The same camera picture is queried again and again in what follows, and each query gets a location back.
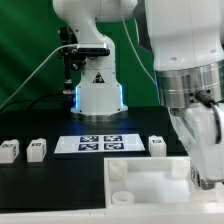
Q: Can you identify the white marker sheet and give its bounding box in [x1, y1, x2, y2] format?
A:
[54, 134, 145, 154]

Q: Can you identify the black camera on stand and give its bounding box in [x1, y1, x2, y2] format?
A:
[57, 26, 111, 108]

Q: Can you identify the grey cable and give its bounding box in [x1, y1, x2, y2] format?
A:
[119, 0, 158, 86]
[0, 43, 78, 111]

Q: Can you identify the grey cable right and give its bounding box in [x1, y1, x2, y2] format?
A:
[119, 0, 158, 86]

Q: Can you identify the white square tabletop part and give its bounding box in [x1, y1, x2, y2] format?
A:
[104, 157, 224, 208]

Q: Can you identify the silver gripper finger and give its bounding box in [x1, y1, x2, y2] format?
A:
[200, 179, 215, 190]

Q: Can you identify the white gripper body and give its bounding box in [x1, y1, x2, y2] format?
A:
[169, 103, 224, 183]

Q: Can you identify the grey cable left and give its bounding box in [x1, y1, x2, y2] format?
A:
[0, 43, 78, 111]

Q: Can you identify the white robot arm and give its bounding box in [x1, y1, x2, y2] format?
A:
[53, 0, 224, 190]

